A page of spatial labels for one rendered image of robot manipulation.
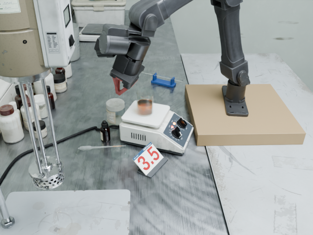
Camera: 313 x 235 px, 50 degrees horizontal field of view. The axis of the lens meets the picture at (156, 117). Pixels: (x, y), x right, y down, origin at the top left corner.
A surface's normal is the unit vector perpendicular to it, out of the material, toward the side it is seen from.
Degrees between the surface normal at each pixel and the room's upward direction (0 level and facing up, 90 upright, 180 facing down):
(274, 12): 90
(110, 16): 93
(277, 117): 0
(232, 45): 91
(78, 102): 0
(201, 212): 0
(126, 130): 90
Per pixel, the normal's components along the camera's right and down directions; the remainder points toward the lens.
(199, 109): 0.01, -0.84
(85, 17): 0.06, 0.58
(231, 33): 0.41, 0.51
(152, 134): -0.32, 0.51
